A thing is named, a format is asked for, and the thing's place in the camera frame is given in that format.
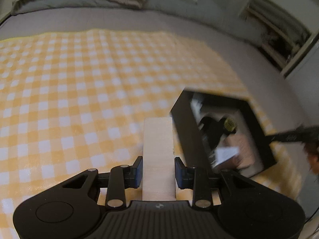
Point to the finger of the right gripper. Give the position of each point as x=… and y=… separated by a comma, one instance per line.
x=300, y=134

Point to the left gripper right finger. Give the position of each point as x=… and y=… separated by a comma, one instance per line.
x=196, y=179

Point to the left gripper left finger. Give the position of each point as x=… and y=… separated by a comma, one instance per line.
x=121, y=178

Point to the black cardboard box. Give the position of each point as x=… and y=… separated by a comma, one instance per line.
x=195, y=151

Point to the long beige wooden block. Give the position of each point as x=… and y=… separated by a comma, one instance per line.
x=158, y=182

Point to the white USB charger cube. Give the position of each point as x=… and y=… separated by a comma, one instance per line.
x=226, y=157

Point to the black round tin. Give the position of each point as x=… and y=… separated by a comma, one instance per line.
x=225, y=125

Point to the pink tube white cap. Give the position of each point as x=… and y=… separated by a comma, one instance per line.
x=196, y=109

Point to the carved wooden coaster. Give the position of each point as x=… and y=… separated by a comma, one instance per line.
x=243, y=157

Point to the yellow checkered cloth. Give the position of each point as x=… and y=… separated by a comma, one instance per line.
x=73, y=107

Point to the window frame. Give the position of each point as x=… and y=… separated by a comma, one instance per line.
x=285, y=40

